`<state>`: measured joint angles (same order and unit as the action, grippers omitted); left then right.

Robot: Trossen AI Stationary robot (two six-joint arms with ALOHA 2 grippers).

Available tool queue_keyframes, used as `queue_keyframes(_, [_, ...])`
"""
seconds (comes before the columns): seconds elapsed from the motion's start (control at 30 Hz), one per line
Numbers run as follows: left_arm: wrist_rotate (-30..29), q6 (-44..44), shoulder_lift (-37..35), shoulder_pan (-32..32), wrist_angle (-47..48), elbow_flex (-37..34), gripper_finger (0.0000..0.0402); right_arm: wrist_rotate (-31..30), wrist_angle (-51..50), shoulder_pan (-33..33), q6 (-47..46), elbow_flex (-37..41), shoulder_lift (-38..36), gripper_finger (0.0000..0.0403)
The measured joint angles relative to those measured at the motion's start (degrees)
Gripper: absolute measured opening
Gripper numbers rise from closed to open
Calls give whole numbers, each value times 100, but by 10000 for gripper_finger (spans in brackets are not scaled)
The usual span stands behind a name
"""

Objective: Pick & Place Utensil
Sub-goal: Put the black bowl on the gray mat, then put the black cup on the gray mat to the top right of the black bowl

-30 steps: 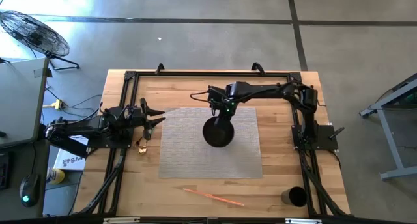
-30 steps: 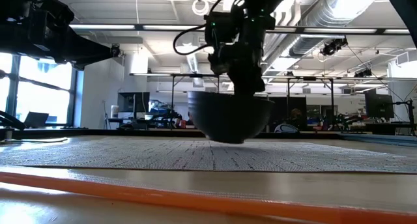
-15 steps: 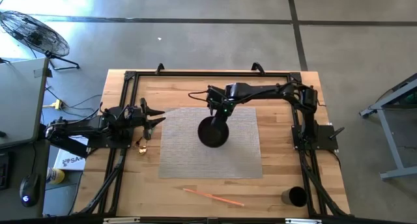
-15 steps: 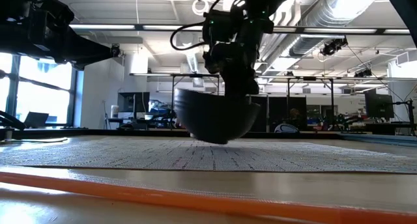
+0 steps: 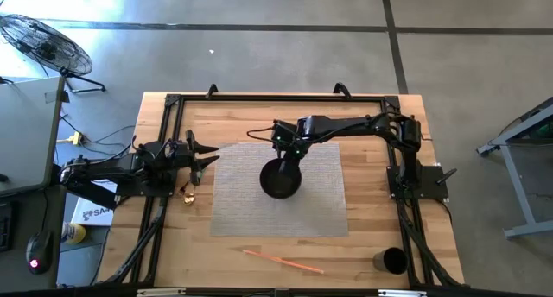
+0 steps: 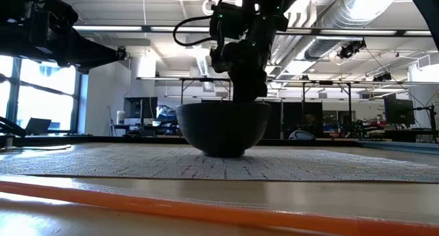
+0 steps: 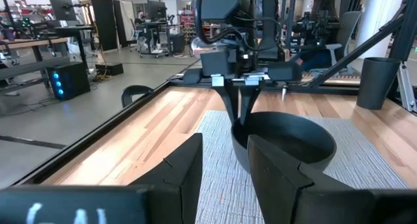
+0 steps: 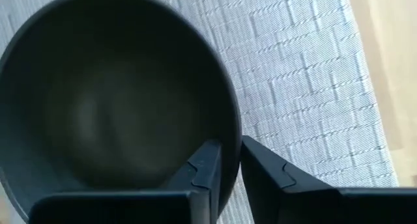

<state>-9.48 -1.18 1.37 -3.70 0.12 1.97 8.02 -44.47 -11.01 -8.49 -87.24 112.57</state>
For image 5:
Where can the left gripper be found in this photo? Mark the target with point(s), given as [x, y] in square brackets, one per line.
[181, 156]

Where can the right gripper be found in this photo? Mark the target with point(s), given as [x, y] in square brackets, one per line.
[287, 137]

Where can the black bowl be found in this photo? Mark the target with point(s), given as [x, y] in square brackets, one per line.
[276, 185]

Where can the orange stick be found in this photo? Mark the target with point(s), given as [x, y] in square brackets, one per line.
[283, 260]

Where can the black cup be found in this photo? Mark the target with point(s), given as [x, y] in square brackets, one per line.
[393, 260]

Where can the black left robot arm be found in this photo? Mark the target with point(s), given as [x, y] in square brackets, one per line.
[108, 167]

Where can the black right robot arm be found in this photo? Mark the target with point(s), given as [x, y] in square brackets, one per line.
[345, 126]

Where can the grey woven placemat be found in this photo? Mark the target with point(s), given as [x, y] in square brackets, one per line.
[242, 210]

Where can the black support beam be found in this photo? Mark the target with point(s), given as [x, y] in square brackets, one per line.
[101, 200]

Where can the white printed cardboard box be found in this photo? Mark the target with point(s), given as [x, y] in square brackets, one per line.
[93, 212]

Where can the yellow power strip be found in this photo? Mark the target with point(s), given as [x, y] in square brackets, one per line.
[74, 138]

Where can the yellow bottle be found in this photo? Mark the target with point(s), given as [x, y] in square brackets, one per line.
[73, 233]

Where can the light grey desk top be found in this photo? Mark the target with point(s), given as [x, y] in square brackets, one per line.
[26, 128]

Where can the black floor fan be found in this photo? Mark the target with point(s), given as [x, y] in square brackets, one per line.
[47, 46]

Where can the black computer mouse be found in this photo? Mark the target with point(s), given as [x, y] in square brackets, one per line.
[39, 251]

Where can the black keyboard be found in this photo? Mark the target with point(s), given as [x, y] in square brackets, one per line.
[4, 225]

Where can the dark grey desk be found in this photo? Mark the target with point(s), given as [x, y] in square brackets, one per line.
[15, 275]

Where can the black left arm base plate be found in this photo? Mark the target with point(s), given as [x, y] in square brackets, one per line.
[147, 190]

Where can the black rig frame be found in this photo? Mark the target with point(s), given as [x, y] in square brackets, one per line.
[281, 98]

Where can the silver metal bracket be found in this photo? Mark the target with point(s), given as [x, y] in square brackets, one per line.
[160, 292]
[402, 293]

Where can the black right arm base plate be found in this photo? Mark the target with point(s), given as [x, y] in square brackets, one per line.
[432, 180]

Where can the grey metal table frame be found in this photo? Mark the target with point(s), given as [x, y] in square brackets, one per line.
[514, 176]

